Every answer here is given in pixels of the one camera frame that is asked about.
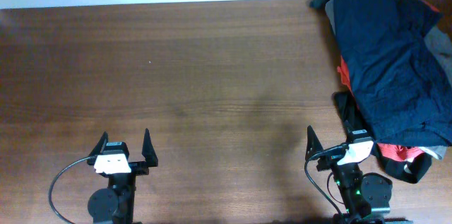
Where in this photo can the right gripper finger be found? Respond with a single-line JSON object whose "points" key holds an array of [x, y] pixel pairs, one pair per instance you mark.
{"points": [[314, 148], [348, 127]]}

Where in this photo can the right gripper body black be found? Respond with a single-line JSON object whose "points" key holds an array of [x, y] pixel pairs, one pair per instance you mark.
{"points": [[329, 161]]}

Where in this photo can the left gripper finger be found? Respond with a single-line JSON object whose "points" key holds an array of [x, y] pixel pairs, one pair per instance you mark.
{"points": [[100, 145], [148, 152]]}

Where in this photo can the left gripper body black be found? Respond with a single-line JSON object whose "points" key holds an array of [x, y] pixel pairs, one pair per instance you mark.
{"points": [[137, 169]]}

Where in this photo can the navy blue shorts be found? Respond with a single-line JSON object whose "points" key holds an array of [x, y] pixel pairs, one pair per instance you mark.
{"points": [[400, 88]]}

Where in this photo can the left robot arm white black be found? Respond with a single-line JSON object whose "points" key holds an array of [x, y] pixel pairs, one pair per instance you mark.
{"points": [[114, 204]]}

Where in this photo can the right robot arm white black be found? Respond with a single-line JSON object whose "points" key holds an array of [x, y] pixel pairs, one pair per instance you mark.
{"points": [[366, 197]]}

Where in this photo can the grey shorts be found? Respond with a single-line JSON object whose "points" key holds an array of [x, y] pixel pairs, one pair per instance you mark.
{"points": [[439, 44]]}

